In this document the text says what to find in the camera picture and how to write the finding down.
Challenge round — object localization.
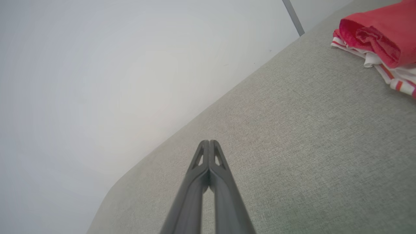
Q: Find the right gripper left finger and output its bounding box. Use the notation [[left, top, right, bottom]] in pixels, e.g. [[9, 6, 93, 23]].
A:
[[159, 140, 210, 234]]

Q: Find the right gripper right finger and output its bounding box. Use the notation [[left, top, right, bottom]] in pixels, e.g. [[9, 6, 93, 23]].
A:
[[210, 140, 257, 234]]

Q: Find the red and white jersey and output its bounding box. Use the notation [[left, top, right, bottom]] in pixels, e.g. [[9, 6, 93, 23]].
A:
[[331, 0, 416, 99]]

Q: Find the grey fabric sofa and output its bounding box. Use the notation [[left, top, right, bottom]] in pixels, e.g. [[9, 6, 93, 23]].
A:
[[86, 0, 416, 234]]

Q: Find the dark grey metal pole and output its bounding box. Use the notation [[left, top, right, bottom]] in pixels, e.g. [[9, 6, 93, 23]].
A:
[[282, 0, 305, 37]]

